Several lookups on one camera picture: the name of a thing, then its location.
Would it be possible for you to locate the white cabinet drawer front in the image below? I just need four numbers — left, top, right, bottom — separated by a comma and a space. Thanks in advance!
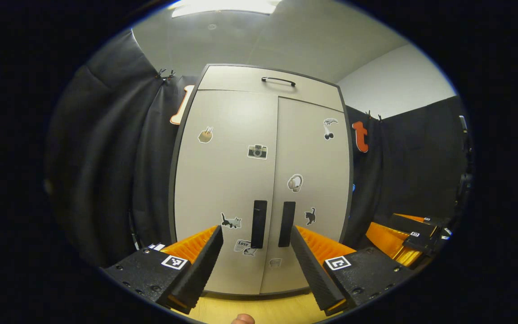
196, 65, 345, 113

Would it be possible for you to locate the cabinet door with headphone sticker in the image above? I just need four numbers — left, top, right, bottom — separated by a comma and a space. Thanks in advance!
259, 97, 354, 296

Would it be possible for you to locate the black drawer handle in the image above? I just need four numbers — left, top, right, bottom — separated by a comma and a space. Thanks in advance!
261, 76, 296, 87

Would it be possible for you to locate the black backdrop cloth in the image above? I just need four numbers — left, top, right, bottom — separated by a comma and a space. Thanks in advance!
45, 29, 473, 270

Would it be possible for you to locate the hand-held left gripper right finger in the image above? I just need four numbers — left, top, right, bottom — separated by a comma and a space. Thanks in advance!
290, 224, 415, 316

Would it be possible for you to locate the cabinet door with camera sticker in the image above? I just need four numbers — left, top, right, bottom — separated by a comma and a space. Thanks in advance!
174, 89, 280, 296

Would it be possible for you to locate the ceiling light panel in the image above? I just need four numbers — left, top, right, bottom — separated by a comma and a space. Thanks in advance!
171, 0, 282, 18

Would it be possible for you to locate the black flat door handle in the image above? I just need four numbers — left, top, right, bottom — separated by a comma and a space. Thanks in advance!
251, 200, 268, 249
278, 201, 296, 248

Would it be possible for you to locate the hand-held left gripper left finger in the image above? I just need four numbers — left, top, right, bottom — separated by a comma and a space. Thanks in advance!
99, 225, 224, 315

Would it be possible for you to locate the white and grey cabinet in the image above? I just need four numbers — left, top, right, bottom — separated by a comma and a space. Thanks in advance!
168, 64, 355, 298

